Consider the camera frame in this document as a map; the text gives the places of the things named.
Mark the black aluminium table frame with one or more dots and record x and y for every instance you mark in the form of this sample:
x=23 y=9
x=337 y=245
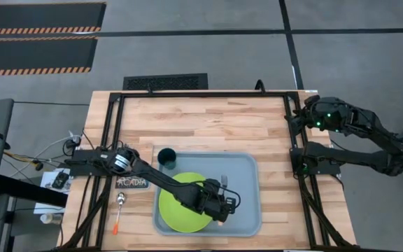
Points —
x=114 y=122

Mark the ACADIA label plate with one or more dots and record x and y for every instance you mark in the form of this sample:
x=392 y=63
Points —
x=131 y=182

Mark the white papers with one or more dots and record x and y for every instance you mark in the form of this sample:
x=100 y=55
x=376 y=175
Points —
x=47 y=206

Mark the black floor vent grille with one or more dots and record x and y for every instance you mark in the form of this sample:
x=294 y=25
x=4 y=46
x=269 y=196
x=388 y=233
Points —
x=164 y=82

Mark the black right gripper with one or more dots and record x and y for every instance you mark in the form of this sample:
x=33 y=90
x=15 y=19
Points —
x=318 y=112

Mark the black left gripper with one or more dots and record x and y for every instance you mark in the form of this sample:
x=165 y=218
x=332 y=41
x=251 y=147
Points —
x=208 y=197

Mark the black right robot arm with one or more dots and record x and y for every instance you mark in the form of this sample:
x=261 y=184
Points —
x=359 y=157

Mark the small black device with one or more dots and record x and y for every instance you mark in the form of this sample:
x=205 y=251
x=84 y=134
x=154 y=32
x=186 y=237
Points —
x=60 y=180

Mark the lime green round plate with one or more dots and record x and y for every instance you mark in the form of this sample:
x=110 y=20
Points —
x=177 y=213

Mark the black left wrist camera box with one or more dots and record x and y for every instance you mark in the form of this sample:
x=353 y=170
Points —
x=230 y=203

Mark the black hazard-striped floor mat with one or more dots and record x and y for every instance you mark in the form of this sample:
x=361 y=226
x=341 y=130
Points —
x=40 y=15
x=33 y=54

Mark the clear plastic bottle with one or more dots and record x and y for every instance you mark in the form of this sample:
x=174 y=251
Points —
x=51 y=218

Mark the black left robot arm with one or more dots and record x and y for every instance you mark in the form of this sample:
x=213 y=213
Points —
x=159 y=176

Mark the grey plastic tray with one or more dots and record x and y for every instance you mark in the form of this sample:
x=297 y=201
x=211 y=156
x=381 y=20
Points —
x=243 y=196

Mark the dark green cup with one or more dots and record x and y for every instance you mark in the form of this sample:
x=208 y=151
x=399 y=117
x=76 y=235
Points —
x=167 y=158

